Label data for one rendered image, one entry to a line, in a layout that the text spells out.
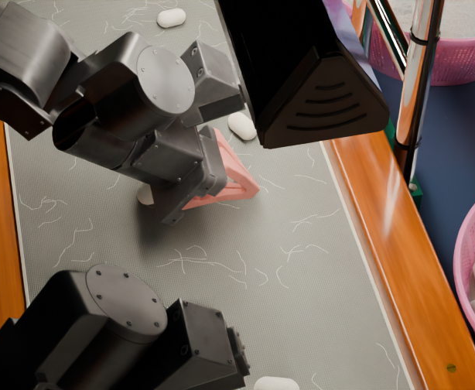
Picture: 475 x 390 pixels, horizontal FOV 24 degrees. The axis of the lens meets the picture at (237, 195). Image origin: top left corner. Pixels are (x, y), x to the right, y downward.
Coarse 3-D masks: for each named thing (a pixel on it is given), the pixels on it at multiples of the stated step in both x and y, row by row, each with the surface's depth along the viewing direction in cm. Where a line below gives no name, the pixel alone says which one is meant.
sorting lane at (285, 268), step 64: (0, 0) 124; (64, 0) 124; (128, 0) 124; (192, 0) 124; (64, 192) 105; (128, 192) 105; (320, 192) 105; (64, 256) 100; (128, 256) 100; (192, 256) 100; (256, 256) 100; (320, 256) 100; (256, 320) 96; (320, 320) 96; (384, 320) 96; (320, 384) 92; (384, 384) 92
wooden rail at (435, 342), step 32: (352, 160) 105; (384, 160) 105; (352, 192) 102; (384, 192) 102; (384, 224) 100; (416, 224) 100; (384, 256) 97; (416, 256) 97; (384, 288) 96; (416, 288) 95; (448, 288) 95; (416, 320) 93; (448, 320) 93; (416, 352) 91; (448, 352) 91; (416, 384) 91; (448, 384) 89
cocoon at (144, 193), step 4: (144, 184) 104; (148, 184) 104; (140, 188) 103; (144, 188) 103; (148, 188) 103; (140, 192) 103; (144, 192) 103; (148, 192) 103; (140, 196) 103; (144, 196) 103; (148, 196) 103; (140, 200) 103; (144, 200) 103; (148, 200) 103; (152, 200) 103; (148, 204) 104
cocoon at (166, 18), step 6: (162, 12) 120; (168, 12) 119; (174, 12) 120; (180, 12) 120; (162, 18) 119; (168, 18) 119; (174, 18) 119; (180, 18) 120; (162, 24) 120; (168, 24) 120; (174, 24) 120
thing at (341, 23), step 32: (224, 0) 74; (256, 0) 70; (288, 0) 67; (320, 0) 66; (224, 32) 74; (256, 32) 69; (288, 32) 66; (320, 32) 64; (352, 32) 71; (256, 64) 69; (288, 64) 66; (320, 64) 63; (352, 64) 64; (256, 96) 68; (288, 96) 65; (320, 96) 65; (352, 96) 66; (256, 128) 68; (288, 128) 67; (320, 128) 67; (352, 128) 68
